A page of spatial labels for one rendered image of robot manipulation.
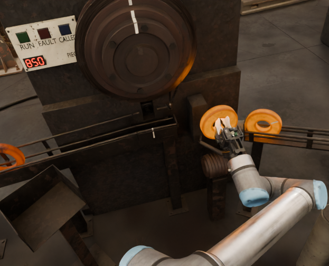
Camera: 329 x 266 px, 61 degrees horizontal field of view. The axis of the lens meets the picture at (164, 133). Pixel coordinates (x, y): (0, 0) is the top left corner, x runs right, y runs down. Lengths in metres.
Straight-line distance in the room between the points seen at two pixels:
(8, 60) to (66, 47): 2.85
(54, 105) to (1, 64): 2.76
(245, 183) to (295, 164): 1.25
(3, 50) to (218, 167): 3.20
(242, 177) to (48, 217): 0.81
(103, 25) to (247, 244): 0.81
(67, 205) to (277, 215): 0.85
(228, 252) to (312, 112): 2.11
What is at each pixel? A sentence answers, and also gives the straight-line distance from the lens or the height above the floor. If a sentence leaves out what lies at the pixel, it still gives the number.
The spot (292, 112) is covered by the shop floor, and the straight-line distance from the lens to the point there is 2.65.
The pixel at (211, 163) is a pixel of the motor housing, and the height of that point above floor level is 0.53.
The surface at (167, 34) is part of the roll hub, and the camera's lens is 1.03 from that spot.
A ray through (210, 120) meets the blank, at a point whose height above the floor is 0.86.
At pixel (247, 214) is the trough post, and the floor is 0.01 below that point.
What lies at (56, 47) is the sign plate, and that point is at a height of 1.14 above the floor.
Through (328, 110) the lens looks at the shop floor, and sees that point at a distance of 2.76.
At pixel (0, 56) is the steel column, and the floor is 0.20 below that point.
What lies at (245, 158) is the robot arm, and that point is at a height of 0.84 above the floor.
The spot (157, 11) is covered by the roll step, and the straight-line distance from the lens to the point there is 1.05.
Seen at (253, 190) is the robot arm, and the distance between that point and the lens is 0.98.
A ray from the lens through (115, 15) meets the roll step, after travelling 1.04.
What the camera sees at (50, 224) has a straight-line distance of 1.30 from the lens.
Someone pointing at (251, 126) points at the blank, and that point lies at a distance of 1.38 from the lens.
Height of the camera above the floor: 1.60
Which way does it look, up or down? 42 degrees down
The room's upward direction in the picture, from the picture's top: 8 degrees counter-clockwise
